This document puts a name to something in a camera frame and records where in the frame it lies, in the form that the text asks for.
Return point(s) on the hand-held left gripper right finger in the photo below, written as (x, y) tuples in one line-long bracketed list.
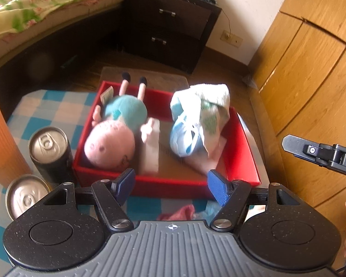
[(217, 187)]

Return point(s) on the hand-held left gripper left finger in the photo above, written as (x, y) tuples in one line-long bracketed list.
[(124, 184)]

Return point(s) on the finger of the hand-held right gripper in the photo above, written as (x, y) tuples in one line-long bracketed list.
[(294, 145)]

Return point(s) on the red cardboard box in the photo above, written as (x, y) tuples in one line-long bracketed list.
[(242, 161)]

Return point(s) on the pink pig plush toy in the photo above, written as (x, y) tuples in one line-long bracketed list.
[(109, 144)]

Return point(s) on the light blue white cloth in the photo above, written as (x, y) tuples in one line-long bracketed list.
[(184, 138)]

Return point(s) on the white green-print towel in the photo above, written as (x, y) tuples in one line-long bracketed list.
[(213, 95)]

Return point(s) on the pink red cloth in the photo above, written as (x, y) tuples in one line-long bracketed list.
[(177, 212)]

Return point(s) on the black beverage can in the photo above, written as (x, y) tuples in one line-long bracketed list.
[(26, 196), (53, 153)]

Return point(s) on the light wooden wardrobe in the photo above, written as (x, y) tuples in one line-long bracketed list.
[(305, 63)]

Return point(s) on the blue white checkered tablecloth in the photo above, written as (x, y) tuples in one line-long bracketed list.
[(60, 106)]

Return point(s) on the orange ribbed cylinder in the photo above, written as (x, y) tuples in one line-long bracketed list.
[(5, 138)]

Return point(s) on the bed with floral blanket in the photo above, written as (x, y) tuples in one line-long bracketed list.
[(46, 72)]

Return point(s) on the dark nightstand drawer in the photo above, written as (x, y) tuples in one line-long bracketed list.
[(178, 49), (190, 23)]

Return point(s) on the dark wooden nightstand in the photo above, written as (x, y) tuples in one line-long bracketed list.
[(132, 28)]

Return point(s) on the mattress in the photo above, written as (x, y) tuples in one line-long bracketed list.
[(46, 33)]

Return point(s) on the floral quilt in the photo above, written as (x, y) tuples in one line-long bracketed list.
[(31, 0)]

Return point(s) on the beige wall outlet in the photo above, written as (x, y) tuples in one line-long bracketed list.
[(232, 38)]

